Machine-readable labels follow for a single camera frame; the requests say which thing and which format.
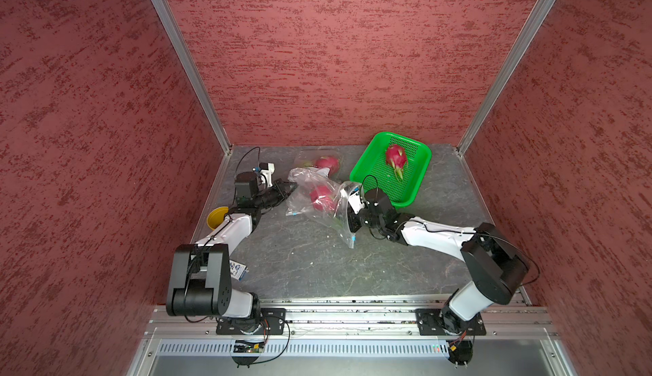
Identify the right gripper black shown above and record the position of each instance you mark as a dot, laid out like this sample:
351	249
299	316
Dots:
352	222

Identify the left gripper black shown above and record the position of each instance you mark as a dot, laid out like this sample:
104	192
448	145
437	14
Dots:
281	192

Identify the clear zip-top bag front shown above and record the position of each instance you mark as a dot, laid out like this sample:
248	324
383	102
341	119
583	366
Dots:
299	203

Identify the clear zip-top bag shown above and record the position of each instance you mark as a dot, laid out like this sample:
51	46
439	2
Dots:
311	155
299	203

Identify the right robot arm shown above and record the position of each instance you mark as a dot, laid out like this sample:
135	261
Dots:
497	268

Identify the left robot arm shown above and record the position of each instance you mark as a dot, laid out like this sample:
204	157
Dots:
200	285

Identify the rear bag upper dragon fruit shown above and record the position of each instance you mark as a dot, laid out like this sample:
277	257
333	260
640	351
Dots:
331	162

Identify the clear zip-top bag rear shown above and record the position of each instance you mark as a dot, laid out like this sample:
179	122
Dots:
311	155

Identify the green plastic basket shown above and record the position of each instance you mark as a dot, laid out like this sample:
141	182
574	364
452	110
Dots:
374	170

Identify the yellow cup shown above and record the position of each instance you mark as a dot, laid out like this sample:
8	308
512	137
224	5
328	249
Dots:
216	217

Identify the left corner aluminium profile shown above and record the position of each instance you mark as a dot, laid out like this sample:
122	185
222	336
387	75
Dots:
175	35

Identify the corner aluminium profile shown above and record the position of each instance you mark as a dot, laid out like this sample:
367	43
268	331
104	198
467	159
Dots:
175	35
529	31

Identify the right corner aluminium profile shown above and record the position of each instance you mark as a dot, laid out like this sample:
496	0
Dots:
529	31

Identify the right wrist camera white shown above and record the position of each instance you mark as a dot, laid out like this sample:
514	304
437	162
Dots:
355	201

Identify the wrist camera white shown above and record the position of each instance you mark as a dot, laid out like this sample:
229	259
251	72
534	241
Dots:
355	201
267	170

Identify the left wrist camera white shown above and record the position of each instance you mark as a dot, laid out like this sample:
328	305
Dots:
267	170

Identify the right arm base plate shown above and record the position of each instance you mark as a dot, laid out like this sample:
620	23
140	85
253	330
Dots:
433	322

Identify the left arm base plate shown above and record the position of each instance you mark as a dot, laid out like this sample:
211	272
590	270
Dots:
265	321

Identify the aluminium rail frame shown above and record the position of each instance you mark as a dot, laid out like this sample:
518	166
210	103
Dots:
366	326

